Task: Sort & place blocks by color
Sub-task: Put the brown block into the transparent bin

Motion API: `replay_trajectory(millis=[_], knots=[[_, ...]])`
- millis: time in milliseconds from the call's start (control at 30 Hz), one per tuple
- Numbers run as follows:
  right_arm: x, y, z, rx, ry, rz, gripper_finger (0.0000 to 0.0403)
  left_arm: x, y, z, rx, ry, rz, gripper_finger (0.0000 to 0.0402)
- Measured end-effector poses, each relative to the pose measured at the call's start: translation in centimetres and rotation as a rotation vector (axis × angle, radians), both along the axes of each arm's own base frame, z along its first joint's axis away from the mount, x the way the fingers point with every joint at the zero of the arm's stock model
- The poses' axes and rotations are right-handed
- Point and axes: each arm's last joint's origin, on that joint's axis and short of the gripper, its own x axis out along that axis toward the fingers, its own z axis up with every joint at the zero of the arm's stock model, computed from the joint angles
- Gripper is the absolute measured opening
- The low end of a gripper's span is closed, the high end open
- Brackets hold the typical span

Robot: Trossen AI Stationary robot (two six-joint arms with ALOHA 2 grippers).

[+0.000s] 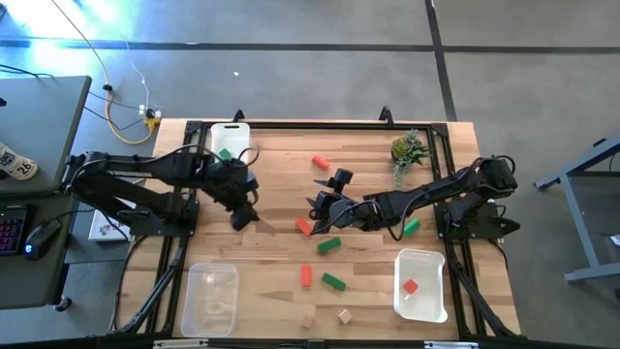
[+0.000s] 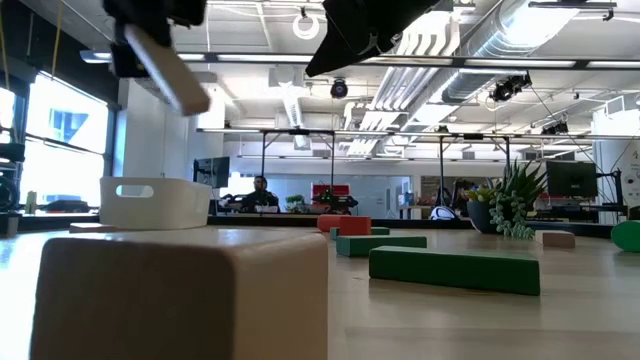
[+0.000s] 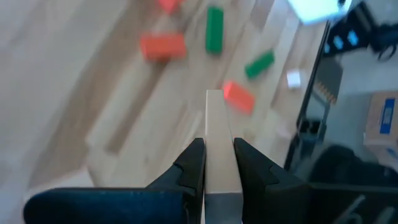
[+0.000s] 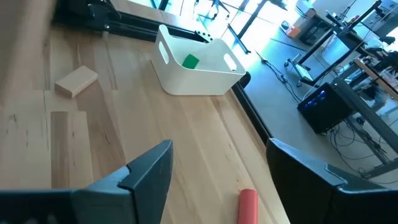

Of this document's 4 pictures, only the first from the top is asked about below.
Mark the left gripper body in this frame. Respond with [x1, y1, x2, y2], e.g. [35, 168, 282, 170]
[210, 158, 261, 214]

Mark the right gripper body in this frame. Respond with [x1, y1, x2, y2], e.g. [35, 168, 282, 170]
[314, 193, 377, 234]

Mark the green rectangular wooden block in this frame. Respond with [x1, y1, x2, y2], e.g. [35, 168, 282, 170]
[321, 271, 348, 293]
[316, 237, 343, 255]

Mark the white plastic bin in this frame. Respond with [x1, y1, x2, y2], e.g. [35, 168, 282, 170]
[392, 248, 450, 325]
[209, 121, 252, 166]

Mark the potted succulent plant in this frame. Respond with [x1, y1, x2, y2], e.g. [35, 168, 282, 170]
[389, 128, 433, 188]

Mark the clear plastic bin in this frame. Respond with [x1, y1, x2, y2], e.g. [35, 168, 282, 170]
[179, 263, 240, 338]

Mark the white printed box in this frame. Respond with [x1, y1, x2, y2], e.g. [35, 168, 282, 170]
[88, 207, 132, 242]

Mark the grey desk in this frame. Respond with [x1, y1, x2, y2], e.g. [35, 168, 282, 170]
[0, 75, 93, 195]

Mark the black computer mouse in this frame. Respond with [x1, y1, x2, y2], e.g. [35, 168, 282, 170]
[22, 217, 64, 262]

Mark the white printed bag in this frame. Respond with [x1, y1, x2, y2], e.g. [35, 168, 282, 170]
[0, 142, 39, 181]

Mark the dark desk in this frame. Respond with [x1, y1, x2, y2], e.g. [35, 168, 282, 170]
[0, 188, 132, 311]

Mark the black backlit keyboard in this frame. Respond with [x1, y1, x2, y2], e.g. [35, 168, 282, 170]
[0, 203, 35, 257]

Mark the black aluminium table frame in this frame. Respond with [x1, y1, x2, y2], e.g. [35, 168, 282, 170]
[108, 118, 522, 349]

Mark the white cable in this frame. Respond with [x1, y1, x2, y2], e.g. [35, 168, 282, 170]
[115, 28, 151, 117]

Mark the silver metal bracket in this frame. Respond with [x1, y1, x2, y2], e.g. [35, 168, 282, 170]
[424, 340, 480, 349]
[153, 338, 209, 349]

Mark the yellow extension cable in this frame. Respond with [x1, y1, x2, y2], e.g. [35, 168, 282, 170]
[50, 0, 161, 145]

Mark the blue-grey table frame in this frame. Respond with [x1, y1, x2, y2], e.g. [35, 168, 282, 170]
[534, 133, 620, 284]

